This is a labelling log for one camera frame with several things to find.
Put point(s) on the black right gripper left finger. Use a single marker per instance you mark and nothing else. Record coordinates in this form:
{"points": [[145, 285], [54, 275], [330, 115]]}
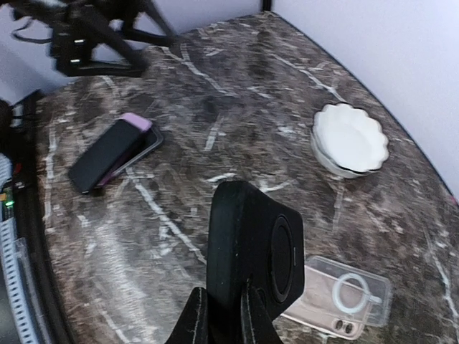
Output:
{"points": [[192, 326]]}

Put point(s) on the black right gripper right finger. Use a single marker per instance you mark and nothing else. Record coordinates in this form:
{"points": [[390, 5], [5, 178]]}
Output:
{"points": [[256, 325]]}

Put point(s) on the black phone case with ring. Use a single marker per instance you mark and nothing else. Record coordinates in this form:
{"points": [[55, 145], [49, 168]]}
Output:
{"points": [[253, 238]]}

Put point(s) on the black smartphone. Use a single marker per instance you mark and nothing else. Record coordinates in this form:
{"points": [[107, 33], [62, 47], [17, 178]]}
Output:
{"points": [[101, 156]]}

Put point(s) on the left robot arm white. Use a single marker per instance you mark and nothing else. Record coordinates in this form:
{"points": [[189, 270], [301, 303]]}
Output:
{"points": [[80, 26]]}

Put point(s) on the pink phone case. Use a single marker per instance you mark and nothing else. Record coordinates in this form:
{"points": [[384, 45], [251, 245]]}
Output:
{"points": [[333, 305]]}

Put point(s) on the clear phone case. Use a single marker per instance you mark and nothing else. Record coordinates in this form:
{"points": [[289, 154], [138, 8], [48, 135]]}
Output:
{"points": [[380, 288]]}

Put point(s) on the silver smartphone under purple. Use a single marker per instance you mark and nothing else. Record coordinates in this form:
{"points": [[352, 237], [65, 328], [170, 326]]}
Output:
{"points": [[151, 141]]}

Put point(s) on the white scalloped ceramic bowl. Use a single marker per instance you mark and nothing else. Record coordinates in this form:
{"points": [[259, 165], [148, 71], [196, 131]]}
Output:
{"points": [[347, 142]]}

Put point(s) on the green circuit board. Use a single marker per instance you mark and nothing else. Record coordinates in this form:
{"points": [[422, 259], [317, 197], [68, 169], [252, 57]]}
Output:
{"points": [[7, 201]]}

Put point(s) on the white slotted cable duct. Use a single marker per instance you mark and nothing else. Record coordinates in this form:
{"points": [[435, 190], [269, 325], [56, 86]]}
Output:
{"points": [[14, 283]]}

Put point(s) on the black frame post right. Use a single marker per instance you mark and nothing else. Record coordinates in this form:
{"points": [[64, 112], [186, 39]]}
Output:
{"points": [[266, 5]]}

